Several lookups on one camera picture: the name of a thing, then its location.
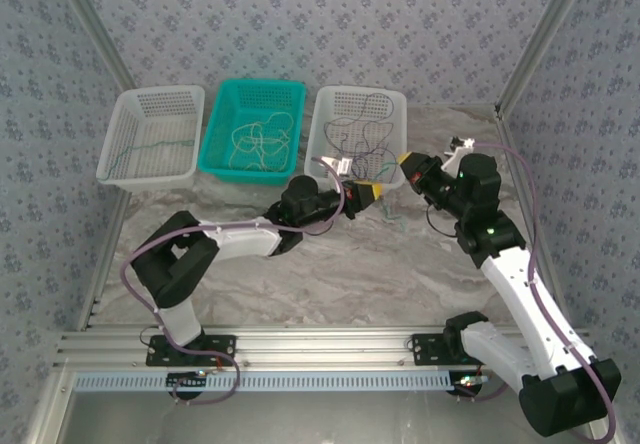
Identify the thin green cable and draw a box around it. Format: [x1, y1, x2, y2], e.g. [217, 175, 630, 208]
[97, 138, 196, 182]
[379, 160, 410, 226]

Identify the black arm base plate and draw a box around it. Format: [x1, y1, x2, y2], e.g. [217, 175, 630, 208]
[145, 334, 237, 368]
[410, 332, 481, 367]

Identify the left arm purple harness cable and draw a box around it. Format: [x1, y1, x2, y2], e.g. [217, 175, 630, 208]
[122, 156, 348, 406]

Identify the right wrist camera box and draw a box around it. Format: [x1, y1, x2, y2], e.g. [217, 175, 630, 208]
[443, 135, 476, 171]

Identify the white plastic mesh basket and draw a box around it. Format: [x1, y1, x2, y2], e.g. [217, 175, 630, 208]
[95, 85, 207, 196]
[302, 84, 408, 196]

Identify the grey metal panel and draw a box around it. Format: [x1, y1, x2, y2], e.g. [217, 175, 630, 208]
[54, 388, 531, 444]

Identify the aluminium mounting rail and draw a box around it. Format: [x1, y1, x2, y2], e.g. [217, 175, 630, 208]
[52, 327, 600, 370]

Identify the arm purple harness cable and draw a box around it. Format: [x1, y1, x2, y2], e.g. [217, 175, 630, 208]
[122, 156, 348, 406]
[452, 140, 619, 444]

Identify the black controller board with LED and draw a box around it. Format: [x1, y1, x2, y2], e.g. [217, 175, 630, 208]
[166, 370, 208, 401]
[451, 370, 489, 402]

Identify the aluminium upright post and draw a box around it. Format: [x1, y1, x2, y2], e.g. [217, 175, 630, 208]
[493, 0, 597, 116]
[49, 0, 138, 91]

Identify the teal plastic mesh basket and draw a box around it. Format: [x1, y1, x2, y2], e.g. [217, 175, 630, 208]
[197, 78, 307, 189]

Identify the aluminium frame leg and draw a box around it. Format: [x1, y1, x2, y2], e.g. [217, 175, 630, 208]
[27, 368, 77, 444]

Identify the right arm purple harness cable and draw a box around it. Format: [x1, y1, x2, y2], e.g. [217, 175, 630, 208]
[452, 140, 619, 444]

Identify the white slotted cable duct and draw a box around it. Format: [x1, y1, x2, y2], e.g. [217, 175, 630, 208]
[73, 371, 469, 393]

